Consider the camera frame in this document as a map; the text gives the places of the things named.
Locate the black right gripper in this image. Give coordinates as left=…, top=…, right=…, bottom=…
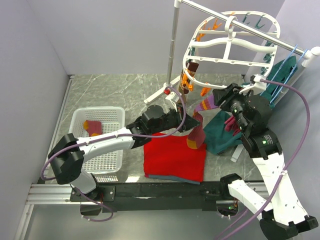
left=212, top=82, right=254, bottom=132

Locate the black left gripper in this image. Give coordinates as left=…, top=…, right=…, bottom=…
left=150, top=104, right=201, bottom=135

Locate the maroon purple striped sock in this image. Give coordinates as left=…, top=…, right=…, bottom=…
left=83, top=120, right=103, bottom=137
left=186, top=94, right=219, bottom=150

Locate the beige striped sock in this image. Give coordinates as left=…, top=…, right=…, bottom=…
left=178, top=61, right=199, bottom=103

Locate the white round clip hanger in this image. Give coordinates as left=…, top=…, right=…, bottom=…
left=182, top=11, right=281, bottom=89

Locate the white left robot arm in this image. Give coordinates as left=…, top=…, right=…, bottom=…
left=48, top=103, right=200, bottom=201

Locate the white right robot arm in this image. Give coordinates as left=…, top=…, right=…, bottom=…
left=212, top=84, right=319, bottom=240

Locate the pink magenta garment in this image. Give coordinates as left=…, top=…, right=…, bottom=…
left=224, top=116, right=242, bottom=136

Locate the teal green garment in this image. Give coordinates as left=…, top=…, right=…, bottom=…
left=203, top=55, right=298, bottom=155

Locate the red folded cloth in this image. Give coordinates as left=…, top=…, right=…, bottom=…
left=143, top=135, right=207, bottom=185

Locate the white clothes rack stand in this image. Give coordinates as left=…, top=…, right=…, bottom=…
left=144, top=0, right=320, bottom=105

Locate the white plastic basket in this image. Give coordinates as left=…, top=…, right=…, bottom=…
left=69, top=106, right=125, bottom=175

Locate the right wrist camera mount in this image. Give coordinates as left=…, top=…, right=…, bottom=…
left=239, top=74, right=267, bottom=95

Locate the blue wire hanger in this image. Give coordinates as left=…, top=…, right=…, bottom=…
left=260, top=50, right=308, bottom=108

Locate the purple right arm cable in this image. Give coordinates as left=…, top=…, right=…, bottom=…
left=212, top=79, right=311, bottom=240

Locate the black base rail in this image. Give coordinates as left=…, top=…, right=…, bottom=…
left=69, top=179, right=276, bottom=217

